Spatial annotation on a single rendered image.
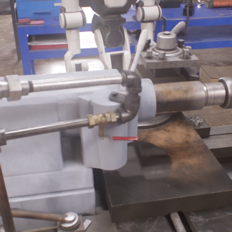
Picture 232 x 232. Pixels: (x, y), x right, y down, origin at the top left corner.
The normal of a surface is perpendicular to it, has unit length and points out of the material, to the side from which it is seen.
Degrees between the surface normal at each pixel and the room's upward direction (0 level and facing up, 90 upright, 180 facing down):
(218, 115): 0
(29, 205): 90
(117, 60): 80
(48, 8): 90
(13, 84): 56
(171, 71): 90
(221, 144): 0
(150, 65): 90
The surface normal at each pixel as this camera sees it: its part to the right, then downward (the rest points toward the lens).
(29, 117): 0.18, 0.35
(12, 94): 0.47, 0.58
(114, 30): 0.35, 0.46
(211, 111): 0.00, -0.87
